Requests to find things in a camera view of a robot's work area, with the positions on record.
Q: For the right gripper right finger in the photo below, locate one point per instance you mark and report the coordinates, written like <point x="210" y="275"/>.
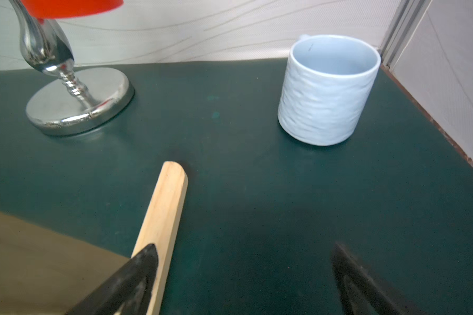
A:
<point x="362" y="291"/>

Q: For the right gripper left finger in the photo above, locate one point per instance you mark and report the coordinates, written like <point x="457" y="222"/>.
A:
<point x="127" y="291"/>

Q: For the chrome glass holder stand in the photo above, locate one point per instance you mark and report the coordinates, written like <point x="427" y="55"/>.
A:
<point x="75" y="102"/>

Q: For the light blue mug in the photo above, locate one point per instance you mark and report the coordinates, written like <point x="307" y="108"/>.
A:
<point x="327" y="82"/>

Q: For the red plastic goblet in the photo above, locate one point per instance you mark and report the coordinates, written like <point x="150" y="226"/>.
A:
<point x="58" y="9"/>

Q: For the wooden drying rack frame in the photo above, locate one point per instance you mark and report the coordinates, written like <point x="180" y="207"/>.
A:
<point x="44" y="272"/>

